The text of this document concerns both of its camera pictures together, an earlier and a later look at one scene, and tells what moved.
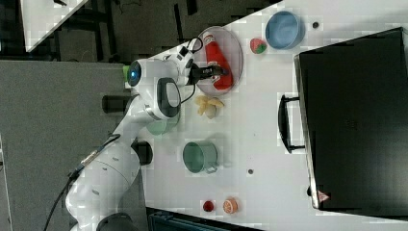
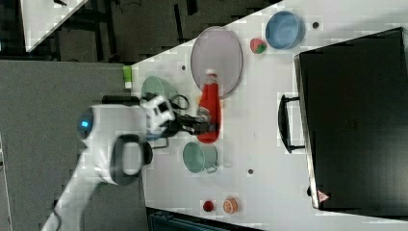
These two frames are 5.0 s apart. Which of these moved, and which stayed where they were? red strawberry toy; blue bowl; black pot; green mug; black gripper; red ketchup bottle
Moved: red ketchup bottle; black gripper
Stayed: black pot; green mug; red strawberry toy; blue bowl
